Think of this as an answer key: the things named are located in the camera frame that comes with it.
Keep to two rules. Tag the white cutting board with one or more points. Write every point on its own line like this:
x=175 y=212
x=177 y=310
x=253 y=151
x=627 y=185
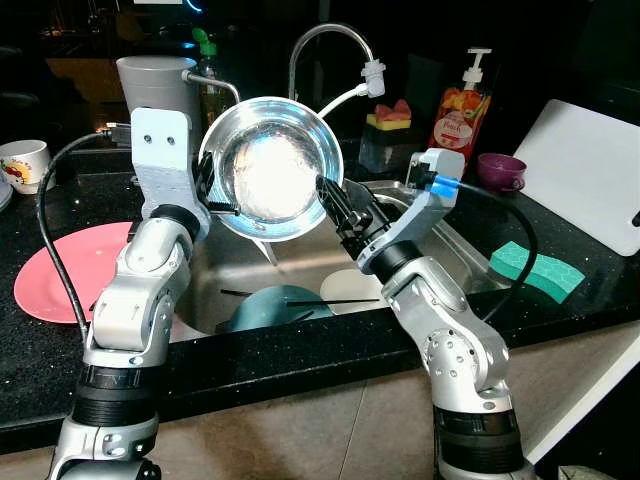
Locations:
x=585 y=170

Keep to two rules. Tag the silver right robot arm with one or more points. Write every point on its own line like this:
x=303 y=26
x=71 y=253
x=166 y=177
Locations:
x=450 y=340

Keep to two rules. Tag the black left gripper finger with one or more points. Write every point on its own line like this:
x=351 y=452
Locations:
x=222 y=207

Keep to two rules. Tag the orange pump soap bottle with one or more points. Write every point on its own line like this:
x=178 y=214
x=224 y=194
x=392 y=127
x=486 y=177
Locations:
x=460 y=115

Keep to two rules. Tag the green sponge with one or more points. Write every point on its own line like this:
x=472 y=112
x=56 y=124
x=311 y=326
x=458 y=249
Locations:
x=540 y=272

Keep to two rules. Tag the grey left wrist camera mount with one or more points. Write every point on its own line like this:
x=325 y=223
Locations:
x=160 y=150

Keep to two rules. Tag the grey water filter with tap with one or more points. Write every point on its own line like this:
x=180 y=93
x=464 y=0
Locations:
x=155 y=85

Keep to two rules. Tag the stainless steel sink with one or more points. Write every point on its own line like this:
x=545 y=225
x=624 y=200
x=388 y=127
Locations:
x=225 y=280

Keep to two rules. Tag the dark sponge holder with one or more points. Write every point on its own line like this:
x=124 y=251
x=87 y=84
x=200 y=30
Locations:
x=385 y=150

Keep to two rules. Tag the white round dish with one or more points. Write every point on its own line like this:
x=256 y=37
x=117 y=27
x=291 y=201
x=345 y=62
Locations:
x=4 y=195

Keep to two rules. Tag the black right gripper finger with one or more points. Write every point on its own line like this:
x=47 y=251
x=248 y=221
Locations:
x=367 y=205
x=335 y=205

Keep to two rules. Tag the stainless steel bowl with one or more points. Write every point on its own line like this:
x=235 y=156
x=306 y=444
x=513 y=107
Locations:
x=270 y=170

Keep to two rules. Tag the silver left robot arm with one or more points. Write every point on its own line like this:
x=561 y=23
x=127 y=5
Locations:
x=140 y=290

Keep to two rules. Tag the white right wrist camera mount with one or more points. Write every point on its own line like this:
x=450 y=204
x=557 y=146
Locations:
x=425 y=210

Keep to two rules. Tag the white printed mug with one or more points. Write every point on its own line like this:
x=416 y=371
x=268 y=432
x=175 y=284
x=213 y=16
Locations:
x=25 y=170

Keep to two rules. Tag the pink plate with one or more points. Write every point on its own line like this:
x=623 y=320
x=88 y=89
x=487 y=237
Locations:
x=70 y=275

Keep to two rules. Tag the light blue bowl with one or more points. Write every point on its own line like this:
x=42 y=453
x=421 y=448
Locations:
x=270 y=312

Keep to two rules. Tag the oil bottle with green cap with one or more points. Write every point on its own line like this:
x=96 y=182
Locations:
x=206 y=45

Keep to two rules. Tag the purple cup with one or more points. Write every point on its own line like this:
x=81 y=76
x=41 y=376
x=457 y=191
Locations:
x=500 y=172

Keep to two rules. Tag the yellow and red sponge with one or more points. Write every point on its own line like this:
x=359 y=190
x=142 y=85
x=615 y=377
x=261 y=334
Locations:
x=388 y=118

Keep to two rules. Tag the olive fabric bundle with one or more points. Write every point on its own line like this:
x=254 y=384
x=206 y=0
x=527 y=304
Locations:
x=585 y=473

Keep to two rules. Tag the chrome gooseneck faucet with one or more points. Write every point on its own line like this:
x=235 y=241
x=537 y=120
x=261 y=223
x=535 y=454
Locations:
x=293 y=75

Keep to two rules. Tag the black chopstick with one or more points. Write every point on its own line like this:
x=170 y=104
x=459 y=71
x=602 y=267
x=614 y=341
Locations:
x=335 y=300
x=240 y=293

